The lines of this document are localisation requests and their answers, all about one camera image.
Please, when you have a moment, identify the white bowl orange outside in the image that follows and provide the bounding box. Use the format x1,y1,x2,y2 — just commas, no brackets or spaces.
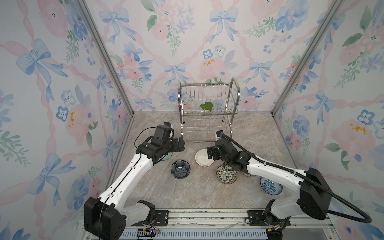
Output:
195,149,214,167

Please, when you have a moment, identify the stainless steel dish rack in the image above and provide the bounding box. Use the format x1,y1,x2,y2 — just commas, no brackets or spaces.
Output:
178,78,241,143

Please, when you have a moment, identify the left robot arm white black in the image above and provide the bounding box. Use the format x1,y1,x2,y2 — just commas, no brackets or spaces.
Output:
84,122,185,240

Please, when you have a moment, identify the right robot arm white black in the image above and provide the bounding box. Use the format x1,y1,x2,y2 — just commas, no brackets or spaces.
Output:
207,137,331,225

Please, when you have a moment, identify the green leaf-shaped dish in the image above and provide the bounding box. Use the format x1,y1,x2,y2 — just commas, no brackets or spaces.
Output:
200,102,214,113

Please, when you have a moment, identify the pale green plate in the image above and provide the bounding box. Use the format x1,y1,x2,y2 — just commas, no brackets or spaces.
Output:
161,153,173,161

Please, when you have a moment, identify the black white floral bowl front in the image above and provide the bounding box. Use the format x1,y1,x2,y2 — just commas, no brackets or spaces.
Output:
216,164,238,185

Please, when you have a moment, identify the black white floral bowl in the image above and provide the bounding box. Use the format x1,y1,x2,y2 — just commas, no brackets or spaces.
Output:
242,173,257,178
216,164,238,185

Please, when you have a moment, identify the dark blue flower bowl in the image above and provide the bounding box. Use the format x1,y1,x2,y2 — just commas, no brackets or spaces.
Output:
171,160,191,179

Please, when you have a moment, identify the black white floral bowl right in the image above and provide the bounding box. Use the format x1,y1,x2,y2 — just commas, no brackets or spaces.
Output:
242,173,257,178

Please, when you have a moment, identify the blue white patterned plate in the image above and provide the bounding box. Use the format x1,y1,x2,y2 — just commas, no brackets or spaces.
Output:
260,177,283,196

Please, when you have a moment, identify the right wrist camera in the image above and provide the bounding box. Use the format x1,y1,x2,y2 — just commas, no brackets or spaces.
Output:
215,130,224,140

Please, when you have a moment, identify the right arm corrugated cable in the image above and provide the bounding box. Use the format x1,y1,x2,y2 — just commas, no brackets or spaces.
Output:
221,134,373,224

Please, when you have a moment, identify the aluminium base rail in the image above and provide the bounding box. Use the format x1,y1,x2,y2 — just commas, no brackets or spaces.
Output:
120,209,340,240

